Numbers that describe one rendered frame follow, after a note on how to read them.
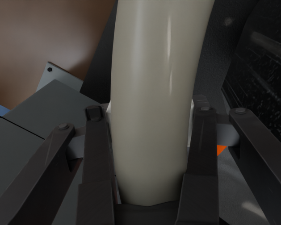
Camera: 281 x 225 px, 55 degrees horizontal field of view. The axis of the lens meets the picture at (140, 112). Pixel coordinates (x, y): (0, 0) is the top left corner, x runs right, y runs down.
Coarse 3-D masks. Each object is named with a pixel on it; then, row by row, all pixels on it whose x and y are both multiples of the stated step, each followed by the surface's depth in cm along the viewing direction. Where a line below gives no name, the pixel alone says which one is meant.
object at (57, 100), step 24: (48, 72) 113; (48, 96) 100; (72, 96) 109; (0, 120) 77; (24, 120) 82; (48, 120) 88; (72, 120) 95; (0, 144) 70; (24, 144) 74; (0, 168) 64; (0, 192) 59; (72, 192) 68; (72, 216) 63
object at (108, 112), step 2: (110, 100) 18; (110, 102) 18; (110, 104) 17; (108, 106) 17; (110, 106) 17; (108, 108) 17; (110, 108) 17; (108, 110) 16; (110, 110) 16; (106, 112) 17; (108, 112) 16; (110, 112) 16; (106, 114) 17; (108, 114) 16; (110, 114) 16; (108, 116) 17; (110, 116) 17; (108, 118) 17; (110, 118) 17; (108, 120) 17; (110, 120) 17; (108, 122) 17; (110, 122) 17; (110, 124) 17; (110, 126) 17; (110, 128) 17; (110, 130) 17; (110, 132) 17; (110, 134) 17; (112, 146) 18
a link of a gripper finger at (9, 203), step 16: (64, 128) 16; (48, 144) 14; (64, 144) 14; (32, 160) 13; (48, 160) 13; (64, 160) 14; (80, 160) 16; (16, 176) 12; (32, 176) 12; (48, 176) 12; (64, 176) 14; (16, 192) 11; (32, 192) 11; (48, 192) 12; (64, 192) 14; (0, 208) 10; (16, 208) 10; (32, 208) 11; (48, 208) 12; (0, 224) 9; (16, 224) 10; (32, 224) 11; (48, 224) 12
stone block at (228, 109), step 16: (272, 0) 76; (256, 16) 82; (272, 16) 70; (256, 32) 75; (272, 32) 65; (240, 48) 81; (256, 48) 69; (272, 48) 61; (240, 64) 74; (256, 64) 64; (272, 64) 57; (224, 80) 80; (240, 80) 69; (256, 80) 60; (272, 80) 54; (224, 96) 74; (240, 96) 64; (256, 96) 56; (272, 96) 51; (256, 112) 53; (272, 112) 48; (272, 128) 46
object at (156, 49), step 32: (128, 0) 8; (160, 0) 7; (192, 0) 7; (128, 32) 8; (160, 32) 8; (192, 32) 8; (128, 64) 8; (160, 64) 8; (192, 64) 9; (128, 96) 9; (160, 96) 8; (192, 96) 10; (128, 128) 9; (160, 128) 9; (128, 160) 10; (160, 160) 10; (128, 192) 10; (160, 192) 10
